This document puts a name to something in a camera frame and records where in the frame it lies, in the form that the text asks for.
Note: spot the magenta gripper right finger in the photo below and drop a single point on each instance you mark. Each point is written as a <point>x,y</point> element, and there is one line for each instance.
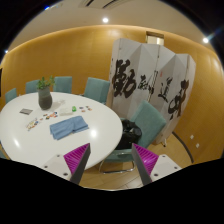
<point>145,161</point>

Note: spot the grey pot with green plant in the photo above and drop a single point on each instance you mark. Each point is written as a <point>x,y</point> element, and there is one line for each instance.
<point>44,96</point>

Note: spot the teal chair behind table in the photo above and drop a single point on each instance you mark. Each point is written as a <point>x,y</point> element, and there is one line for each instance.
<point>63,84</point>
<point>31,86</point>
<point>97,89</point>

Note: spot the black bag on chair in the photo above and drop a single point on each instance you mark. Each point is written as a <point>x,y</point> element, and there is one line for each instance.
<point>131,134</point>

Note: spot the colourful small items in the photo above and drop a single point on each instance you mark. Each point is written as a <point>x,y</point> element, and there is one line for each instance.
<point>32,124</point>
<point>84,108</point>
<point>49,116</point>

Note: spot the green small object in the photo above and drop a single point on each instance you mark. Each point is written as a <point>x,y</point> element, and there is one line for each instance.
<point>74,108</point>

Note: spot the teal chair near screen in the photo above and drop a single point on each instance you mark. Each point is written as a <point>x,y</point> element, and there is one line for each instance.
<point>151,122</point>

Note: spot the colourful small items left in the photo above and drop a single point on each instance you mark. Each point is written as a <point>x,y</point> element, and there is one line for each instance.
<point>32,124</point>

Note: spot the white calligraphy folding screen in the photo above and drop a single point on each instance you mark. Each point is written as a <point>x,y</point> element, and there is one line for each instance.
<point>150,72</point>

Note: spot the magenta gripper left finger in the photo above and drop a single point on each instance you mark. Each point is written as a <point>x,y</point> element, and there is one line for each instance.
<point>76,161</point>

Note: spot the teal chair behind table left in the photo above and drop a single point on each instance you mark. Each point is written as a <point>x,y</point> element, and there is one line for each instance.
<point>31,86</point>

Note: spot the teal chair behind table middle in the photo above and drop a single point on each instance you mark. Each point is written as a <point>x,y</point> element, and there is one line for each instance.
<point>63,84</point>

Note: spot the clear plastic packet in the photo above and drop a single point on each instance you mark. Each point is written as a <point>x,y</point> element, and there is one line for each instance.
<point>65,111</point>

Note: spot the blue folded towel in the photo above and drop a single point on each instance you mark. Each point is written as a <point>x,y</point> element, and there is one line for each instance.
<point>64,128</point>

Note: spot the teal chair behind table right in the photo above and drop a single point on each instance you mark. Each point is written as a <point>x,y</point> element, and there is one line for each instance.
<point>97,89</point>

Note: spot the colourful small items middle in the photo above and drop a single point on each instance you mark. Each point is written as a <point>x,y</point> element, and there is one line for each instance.
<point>49,116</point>

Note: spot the colourful small items right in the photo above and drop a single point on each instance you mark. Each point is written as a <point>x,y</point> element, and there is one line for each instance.
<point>84,108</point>

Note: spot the teal chair far left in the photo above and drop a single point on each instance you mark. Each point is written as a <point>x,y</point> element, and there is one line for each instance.
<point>10,95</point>

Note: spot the grey card on table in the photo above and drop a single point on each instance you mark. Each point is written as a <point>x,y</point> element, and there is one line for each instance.
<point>26,111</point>

